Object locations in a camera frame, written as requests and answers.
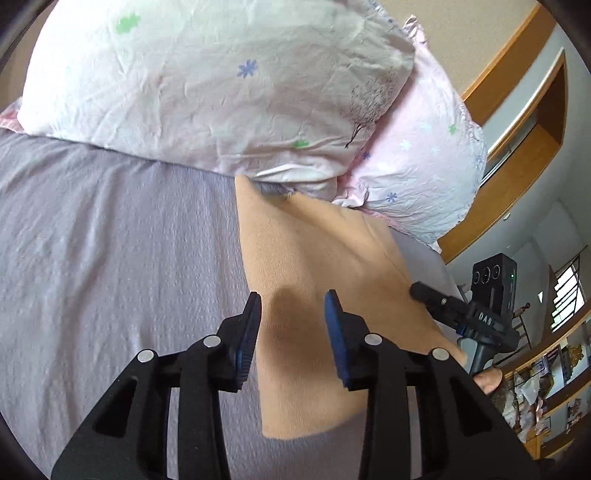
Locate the barred window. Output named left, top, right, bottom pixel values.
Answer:
left=549, top=257, right=591, bottom=334

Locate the wooden headboard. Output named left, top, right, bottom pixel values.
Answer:
left=436, top=4, right=568, bottom=265

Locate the grey bed sheet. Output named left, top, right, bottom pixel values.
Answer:
left=0, top=126, right=462, bottom=480

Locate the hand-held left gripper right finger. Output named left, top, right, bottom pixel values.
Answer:
left=324, top=289, right=542, bottom=480

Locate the pink floral pillow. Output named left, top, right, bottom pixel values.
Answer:
left=332, top=16, right=488, bottom=252

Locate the white floral pillow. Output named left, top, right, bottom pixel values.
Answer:
left=17, top=0, right=415, bottom=201

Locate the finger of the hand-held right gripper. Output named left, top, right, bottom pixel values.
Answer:
left=410, top=280, right=472, bottom=334

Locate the person's right hand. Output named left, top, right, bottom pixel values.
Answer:
left=475, top=368, right=505, bottom=396

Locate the wooden shelf with clutter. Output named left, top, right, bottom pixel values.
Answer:
left=496, top=295, right=591, bottom=460

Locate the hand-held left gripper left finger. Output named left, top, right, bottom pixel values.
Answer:
left=51, top=291, right=262, bottom=480

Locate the orange cloth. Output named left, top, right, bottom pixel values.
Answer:
left=235, top=175, right=468, bottom=439

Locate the pink striped blanket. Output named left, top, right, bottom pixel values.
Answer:
left=0, top=99, right=25, bottom=132

